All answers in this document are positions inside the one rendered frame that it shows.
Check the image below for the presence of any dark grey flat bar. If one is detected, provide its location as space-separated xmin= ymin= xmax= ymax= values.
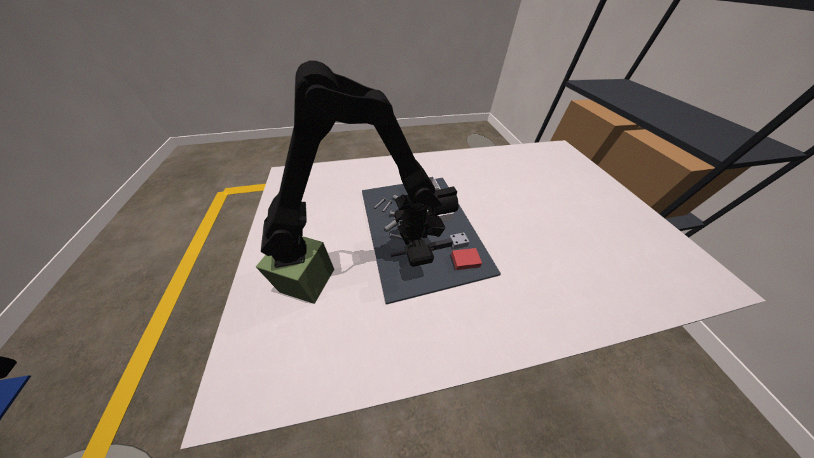
xmin=427 ymin=238 xmax=453 ymax=251

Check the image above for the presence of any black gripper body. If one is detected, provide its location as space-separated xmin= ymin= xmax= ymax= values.
xmin=394 ymin=209 xmax=434 ymax=267

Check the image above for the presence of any red rectangular block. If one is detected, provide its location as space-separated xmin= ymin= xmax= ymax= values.
xmin=451 ymin=248 xmax=482 ymax=270

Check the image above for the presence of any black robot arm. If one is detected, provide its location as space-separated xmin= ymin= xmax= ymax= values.
xmin=261 ymin=60 xmax=459 ymax=268

